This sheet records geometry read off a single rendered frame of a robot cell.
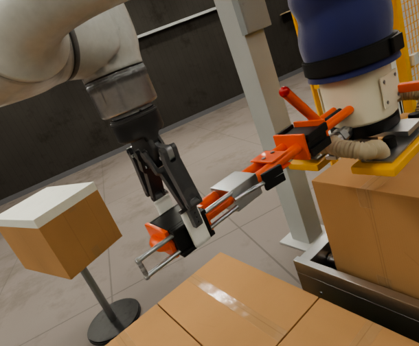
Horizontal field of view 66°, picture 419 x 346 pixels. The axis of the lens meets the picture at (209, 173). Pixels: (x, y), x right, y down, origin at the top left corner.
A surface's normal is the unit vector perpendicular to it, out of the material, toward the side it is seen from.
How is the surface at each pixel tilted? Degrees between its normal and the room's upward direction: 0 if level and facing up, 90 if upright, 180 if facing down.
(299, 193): 90
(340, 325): 0
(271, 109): 90
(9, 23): 109
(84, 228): 90
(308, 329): 0
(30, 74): 123
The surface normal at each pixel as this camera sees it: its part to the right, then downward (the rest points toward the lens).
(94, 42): 0.79, 0.29
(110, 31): 0.75, 0.04
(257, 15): 0.57, 0.07
